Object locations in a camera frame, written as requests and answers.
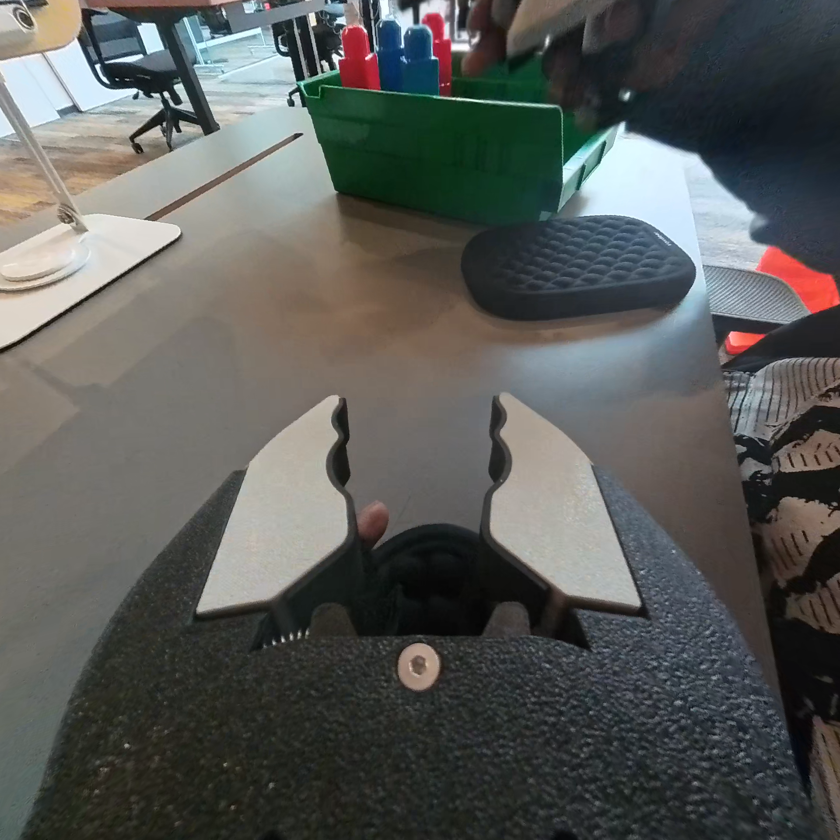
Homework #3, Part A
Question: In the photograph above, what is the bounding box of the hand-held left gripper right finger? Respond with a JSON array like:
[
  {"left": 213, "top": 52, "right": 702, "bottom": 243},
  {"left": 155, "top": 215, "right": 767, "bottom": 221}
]
[{"left": 480, "top": 391, "right": 643, "bottom": 616}]

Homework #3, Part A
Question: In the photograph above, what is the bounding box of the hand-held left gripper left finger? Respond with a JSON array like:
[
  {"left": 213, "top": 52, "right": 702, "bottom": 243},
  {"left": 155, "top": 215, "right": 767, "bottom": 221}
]
[{"left": 196, "top": 395, "right": 362, "bottom": 618}]

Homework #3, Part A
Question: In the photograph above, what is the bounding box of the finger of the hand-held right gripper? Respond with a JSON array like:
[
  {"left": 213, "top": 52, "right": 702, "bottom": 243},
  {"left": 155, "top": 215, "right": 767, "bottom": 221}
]
[{"left": 504, "top": 0, "right": 586, "bottom": 59}]

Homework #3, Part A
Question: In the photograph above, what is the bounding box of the blue mega block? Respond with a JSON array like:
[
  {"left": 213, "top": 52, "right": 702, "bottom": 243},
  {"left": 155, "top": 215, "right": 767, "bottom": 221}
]
[{"left": 402, "top": 25, "right": 441, "bottom": 97}]

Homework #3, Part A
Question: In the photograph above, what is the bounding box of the blue block tower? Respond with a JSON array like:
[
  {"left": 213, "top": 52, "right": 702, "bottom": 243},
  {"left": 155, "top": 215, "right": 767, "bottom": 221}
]
[{"left": 375, "top": 16, "right": 406, "bottom": 93}]

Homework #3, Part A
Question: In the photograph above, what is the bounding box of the green plastic bin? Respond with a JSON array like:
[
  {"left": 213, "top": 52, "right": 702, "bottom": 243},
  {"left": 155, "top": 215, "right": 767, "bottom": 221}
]
[{"left": 297, "top": 56, "right": 621, "bottom": 227}]

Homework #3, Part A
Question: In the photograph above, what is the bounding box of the person's right forearm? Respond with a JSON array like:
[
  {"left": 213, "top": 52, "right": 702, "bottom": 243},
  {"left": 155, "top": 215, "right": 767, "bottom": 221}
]
[{"left": 577, "top": 0, "right": 840, "bottom": 277}]

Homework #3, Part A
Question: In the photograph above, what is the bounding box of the person's right hand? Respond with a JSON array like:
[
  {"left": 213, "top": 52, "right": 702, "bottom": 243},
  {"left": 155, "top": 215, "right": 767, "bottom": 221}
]
[{"left": 461, "top": 0, "right": 511, "bottom": 77}]

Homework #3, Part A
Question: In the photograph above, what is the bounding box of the person's left hand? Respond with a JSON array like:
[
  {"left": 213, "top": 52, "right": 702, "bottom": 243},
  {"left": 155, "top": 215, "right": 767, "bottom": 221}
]
[{"left": 357, "top": 500, "right": 391, "bottom": 547}]

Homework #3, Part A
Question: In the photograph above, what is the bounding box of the black quilted wrist rest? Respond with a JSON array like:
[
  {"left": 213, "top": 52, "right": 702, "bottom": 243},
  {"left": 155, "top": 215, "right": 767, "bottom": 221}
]
[{"left": 461, "top": 214, "right": 697, "bottom": 322}]

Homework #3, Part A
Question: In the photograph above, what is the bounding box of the black white patterned clothing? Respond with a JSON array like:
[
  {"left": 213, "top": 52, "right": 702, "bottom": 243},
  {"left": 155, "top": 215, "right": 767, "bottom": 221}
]
[{"left": 721, "top": 357, "right": 840, "bottom": 811}]

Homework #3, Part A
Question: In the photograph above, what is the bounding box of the black office chair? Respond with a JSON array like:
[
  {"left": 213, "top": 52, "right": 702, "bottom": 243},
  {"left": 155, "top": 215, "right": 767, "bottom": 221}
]
[
  {"left": 79, "top": 10, "right": 202, "bottom": 156},
  {"left": 272, "top": 16, "right": 343, "bottom": 108}
]

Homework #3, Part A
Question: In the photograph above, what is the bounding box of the grey mesh chair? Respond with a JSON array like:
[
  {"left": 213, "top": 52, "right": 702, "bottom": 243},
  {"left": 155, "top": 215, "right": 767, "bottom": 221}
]
[{"left": 703, "top": 265, "right": 812, "bottom": 326}]

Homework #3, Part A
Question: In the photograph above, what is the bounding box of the white document stand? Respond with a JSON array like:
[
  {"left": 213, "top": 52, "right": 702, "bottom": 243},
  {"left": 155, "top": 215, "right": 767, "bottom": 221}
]
[{"left": 0, "top": 0, "right": 182, "bottom": 352}]

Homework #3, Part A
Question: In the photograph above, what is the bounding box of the brown-top desk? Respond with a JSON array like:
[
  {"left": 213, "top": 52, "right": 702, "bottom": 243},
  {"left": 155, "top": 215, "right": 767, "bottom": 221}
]
[{"left": 85, "top": 0, "right": 329, "bottom": 137}]

